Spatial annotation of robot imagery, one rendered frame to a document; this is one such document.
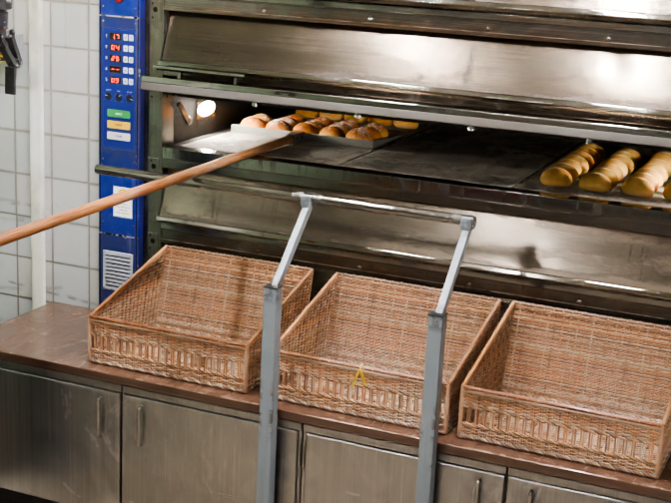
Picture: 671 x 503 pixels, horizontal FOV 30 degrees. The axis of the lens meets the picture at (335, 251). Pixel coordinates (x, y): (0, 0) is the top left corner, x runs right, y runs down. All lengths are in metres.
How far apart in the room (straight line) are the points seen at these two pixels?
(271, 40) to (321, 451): 1.31
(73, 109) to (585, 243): 1.80
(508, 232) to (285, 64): 0.87
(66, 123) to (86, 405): 1.04
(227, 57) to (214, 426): 1.18
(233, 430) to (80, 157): 1.22
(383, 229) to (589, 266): 0.65
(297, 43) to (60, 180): 1.04
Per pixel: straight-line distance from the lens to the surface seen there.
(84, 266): 4.50
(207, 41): 4.11
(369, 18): 3.87
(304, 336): 3.82
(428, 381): 3.35
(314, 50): 3.95
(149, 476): 3.93
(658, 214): 3.71
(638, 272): 3.75
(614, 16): 3.61
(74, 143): 4.43
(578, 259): 3.78
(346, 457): 3.58
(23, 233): 3.04
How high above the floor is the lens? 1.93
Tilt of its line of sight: 15 degrees down
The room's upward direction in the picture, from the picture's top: 3 degrees clockwise
